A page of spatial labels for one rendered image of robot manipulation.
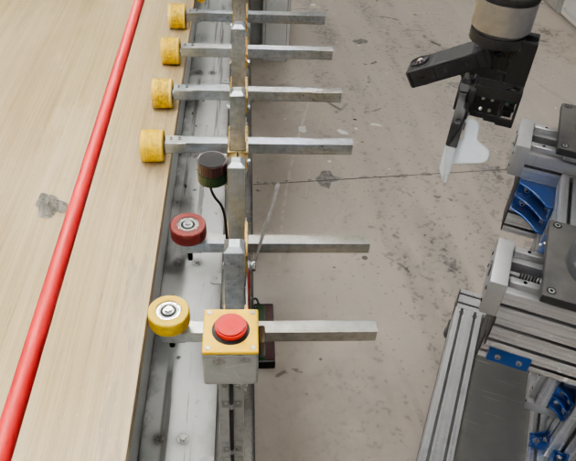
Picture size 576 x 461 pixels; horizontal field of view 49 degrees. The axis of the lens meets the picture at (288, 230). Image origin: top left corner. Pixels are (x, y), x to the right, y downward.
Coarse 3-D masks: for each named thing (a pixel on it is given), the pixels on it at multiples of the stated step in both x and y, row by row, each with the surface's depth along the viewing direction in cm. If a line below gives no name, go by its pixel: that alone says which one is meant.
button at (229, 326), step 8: (224, 320) 80; (232, 320) 80; (240, 320) 80; (216, 328) 79; (224, 328) 79; (232, 328) 79; (240, 328) 79; (224, 336) 78; (232, 336) 78; (240, 336) 79
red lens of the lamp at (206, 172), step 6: (198, 156) 125; (198, 168) 124; (204, 168) 123; (210, 168) 123; (216, 168) 123; (222, 168) 124; (204, 174) 124; (210, 174) 123; (216, 174) 124; (222, 174) 125
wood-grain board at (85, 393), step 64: (0, 0) 223; (64, 0) 226; (128, 0) 228; (192, 0) 231; (0, 64) 190; (64, 64) 192; (128, 64) 194; (0, 128) 166; (64, 128) 167; (128, 128) 168; (0, 192) 147; (64, 192) 148; (128, 192) 149; (0, 256) 132; (128, 256) 133; (0, 320) 119; (64, 320) 120; (128, 320) 121; (0, 384) 109; (64, 384) 110; (128, 384) 110; (64, 448) 101; (128, 448) 103
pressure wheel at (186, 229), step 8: (176, 216) 143; (184, 216) 143; (192, 216) 143; (200, 216) 143; (176, 224) 141; (184, 224) 141; (192, 224) 141; (200, 224) 141; (176, 232) 139; (184, 232) 139; (192, 232) 139; (200, 232) 139; (176, 240) 140; (184, 240) 139; (192, 240) 139; (200, 240) 141; (192, 256) 148
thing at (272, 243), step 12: (204, 240) 144; (216, 240) 144; (252, 240) 145; (264, 240) 145; (276, 240) 145; (288, 240) 146; (300, 240) 146; (312, 240) 146; (324, 240) 146; (336, 240) 146; (348, 240) 147; (360, 240) 147; (192, 252) 145; (300, 252) 147; (312, 252) 147; (324, 252) 147; (336, 252) 147; (348, 252) 148; (360, 252) 148
